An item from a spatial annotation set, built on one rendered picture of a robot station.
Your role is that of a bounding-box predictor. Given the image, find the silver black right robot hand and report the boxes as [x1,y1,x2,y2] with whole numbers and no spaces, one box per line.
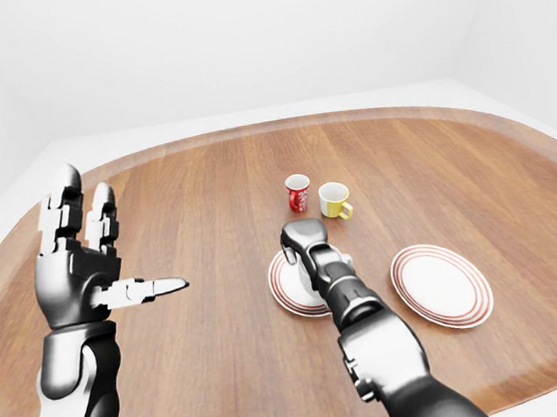
[277,215,334,267]

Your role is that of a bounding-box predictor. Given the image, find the red mug with white print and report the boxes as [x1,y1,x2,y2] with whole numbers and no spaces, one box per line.
[283,172,315,215]

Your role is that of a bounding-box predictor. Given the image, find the yellow and white mug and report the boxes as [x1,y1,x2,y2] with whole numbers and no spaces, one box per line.
[316,179,356,224]

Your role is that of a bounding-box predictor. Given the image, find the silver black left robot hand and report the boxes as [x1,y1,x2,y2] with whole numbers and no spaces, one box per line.
[21,150,194,333]

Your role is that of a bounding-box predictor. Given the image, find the white plate with red rings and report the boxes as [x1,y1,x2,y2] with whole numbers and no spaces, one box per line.
[264,244,335,323]
[387,236,498,339]

